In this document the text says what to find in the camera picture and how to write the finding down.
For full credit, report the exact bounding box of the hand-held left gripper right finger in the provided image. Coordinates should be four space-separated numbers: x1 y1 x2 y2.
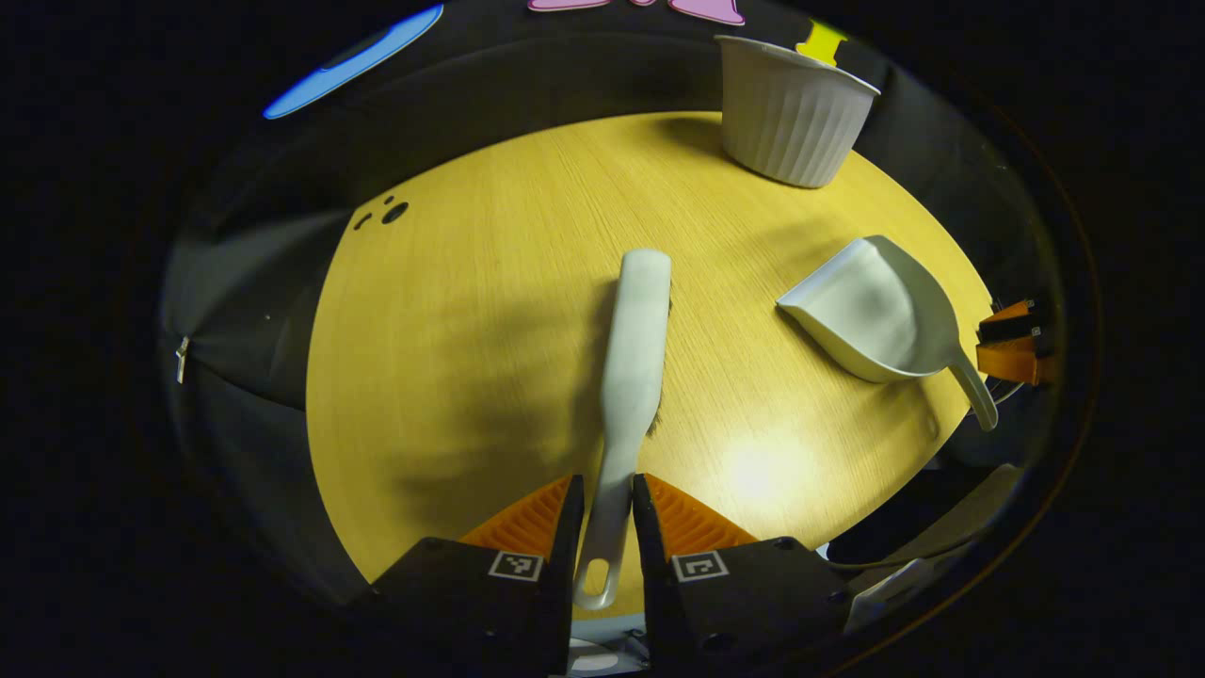
631 473 853 678

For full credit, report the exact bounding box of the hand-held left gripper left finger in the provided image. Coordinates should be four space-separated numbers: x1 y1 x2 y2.
362 474 586 678

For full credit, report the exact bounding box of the small white dustpan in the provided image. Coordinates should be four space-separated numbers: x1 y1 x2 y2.
776 234 999 432

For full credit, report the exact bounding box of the small white broom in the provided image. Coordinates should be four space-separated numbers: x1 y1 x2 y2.
572 248 674 611

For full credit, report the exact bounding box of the white ribbed garbage bin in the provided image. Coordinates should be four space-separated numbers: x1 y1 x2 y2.
714 35 882 189

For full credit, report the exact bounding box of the white plastic sheet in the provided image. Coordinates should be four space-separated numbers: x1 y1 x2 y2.
828 463 1022 634

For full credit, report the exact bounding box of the black backdrop cloth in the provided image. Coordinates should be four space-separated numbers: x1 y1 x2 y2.
160 0 1055 604

